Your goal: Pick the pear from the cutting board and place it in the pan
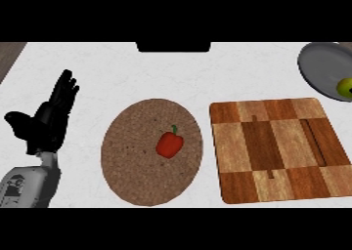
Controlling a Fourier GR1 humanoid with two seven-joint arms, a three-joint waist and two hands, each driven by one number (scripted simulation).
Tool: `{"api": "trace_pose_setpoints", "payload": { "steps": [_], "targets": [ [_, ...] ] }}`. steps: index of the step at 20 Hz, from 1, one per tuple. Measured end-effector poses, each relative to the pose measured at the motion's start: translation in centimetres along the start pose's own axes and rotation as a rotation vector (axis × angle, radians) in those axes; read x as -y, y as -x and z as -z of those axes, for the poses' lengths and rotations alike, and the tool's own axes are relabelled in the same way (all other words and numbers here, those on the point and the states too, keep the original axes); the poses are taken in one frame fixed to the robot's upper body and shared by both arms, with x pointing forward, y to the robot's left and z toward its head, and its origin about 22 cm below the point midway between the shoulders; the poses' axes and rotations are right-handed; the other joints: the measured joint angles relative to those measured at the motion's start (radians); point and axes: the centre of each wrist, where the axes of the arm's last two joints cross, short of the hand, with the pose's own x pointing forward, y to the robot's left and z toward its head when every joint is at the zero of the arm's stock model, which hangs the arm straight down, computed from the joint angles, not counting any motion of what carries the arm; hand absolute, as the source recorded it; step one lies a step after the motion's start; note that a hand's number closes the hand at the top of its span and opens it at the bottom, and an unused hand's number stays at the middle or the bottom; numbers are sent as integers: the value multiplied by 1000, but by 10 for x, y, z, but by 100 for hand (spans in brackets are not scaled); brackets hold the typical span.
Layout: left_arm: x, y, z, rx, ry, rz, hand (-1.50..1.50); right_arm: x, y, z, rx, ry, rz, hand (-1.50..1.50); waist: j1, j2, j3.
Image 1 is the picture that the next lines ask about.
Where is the red bell pepper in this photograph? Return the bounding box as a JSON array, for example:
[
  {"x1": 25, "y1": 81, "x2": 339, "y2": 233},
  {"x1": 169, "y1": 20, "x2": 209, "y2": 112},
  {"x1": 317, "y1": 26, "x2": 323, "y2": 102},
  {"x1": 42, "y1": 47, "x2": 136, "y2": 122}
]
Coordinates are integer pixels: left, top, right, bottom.
[{"x1": 154, "y1": 124, "x2": 187, "y2": 160}]

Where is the round brown woven placemat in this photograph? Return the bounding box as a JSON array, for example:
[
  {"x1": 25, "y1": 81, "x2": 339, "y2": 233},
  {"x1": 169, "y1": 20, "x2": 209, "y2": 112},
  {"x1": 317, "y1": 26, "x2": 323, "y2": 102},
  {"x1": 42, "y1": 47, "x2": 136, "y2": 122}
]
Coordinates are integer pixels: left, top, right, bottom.
[{"x1": 99, "y1": 98, "x2": 206, "y2": 207}]

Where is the checkered wooden cutting board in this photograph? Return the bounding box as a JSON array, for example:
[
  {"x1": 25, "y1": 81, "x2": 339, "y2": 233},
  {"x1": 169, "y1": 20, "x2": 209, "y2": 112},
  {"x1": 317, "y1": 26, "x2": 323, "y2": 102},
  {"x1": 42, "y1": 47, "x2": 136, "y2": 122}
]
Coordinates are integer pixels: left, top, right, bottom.
[{"x1": 207, "y1": 97, "x2": 352, "y2": 205}]

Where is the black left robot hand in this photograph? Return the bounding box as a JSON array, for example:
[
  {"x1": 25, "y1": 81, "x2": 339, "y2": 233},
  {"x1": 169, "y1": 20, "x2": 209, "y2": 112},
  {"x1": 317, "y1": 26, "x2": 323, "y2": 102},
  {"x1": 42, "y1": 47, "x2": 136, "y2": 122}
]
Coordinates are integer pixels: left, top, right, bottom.
[{"x1": 3, "y1": 68, "x2": 83, "y2": 156}]

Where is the green pear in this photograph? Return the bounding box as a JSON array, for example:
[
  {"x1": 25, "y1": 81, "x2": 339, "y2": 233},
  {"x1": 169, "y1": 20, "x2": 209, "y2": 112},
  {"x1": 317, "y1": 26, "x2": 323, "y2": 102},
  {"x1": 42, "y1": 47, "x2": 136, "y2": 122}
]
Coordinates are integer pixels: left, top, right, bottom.
[{"x1": 335, "y1": 77, "x2": 352, "y2": 101}]

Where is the black appliance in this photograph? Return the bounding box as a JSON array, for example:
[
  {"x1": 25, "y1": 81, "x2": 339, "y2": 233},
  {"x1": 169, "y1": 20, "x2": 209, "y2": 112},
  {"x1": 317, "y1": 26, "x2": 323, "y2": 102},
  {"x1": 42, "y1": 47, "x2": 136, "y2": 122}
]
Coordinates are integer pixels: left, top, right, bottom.
[{"x1": 136, "y1": 42, "x2": 212, "y2": 54}]

